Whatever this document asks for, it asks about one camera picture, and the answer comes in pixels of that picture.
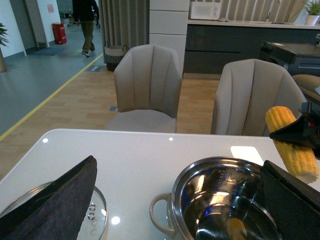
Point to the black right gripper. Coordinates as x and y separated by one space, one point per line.
303 132

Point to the glass pot lid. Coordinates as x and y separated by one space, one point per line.
95 220

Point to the beige chair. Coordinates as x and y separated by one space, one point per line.
247 89
148 83

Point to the white electric cooking pot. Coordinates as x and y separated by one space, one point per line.
217 198

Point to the white pillar cabinet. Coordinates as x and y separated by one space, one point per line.
168 21

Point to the yellow corn cob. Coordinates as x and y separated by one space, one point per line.
300 161

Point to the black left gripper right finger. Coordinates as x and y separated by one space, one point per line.
294 205

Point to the tan fabric sofa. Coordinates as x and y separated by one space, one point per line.
310 86

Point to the walking person in black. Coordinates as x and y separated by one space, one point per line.
84 14

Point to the beige chair on right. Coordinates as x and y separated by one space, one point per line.
247 89

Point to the white microwave oven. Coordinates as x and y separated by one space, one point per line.
202 10

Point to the grey curtain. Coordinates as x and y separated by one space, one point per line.
124 22

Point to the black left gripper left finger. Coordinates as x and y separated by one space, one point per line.
56 212

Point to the black washing machine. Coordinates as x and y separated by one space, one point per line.
296 58

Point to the dark kitchen counter cabinet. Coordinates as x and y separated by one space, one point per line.
210 44

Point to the potted plant on counter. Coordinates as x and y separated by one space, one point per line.
312 8

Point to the red fire extinguisher box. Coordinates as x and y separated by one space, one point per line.
59 33

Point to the beige chair on left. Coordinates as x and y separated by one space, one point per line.
148 83

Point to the woven laundry basket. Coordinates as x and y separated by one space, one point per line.
113 55

